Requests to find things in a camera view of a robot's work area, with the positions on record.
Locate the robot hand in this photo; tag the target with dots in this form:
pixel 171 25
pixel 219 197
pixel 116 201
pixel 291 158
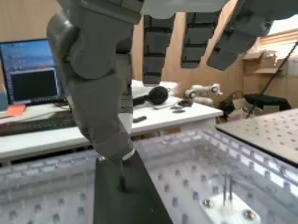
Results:
pixel 95 73

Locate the computer screen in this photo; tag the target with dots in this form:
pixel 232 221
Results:
pixel 31 73

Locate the black headset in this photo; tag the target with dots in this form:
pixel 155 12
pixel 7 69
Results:
pixel 158 95

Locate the black keyboard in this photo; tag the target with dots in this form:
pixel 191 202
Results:
pixel 35 122

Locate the white desk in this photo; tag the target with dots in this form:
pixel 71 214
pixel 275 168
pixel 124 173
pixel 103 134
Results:
pixel 45 140

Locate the small white jointed device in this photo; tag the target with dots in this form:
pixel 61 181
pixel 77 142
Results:
pixel 204 93

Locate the clear box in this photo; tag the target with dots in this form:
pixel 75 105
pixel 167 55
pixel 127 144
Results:
pixel 187 160

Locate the black plate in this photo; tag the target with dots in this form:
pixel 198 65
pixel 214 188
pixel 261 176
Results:
pixel 128 203

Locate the small white bracket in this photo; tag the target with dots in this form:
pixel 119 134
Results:
pixel 231 208

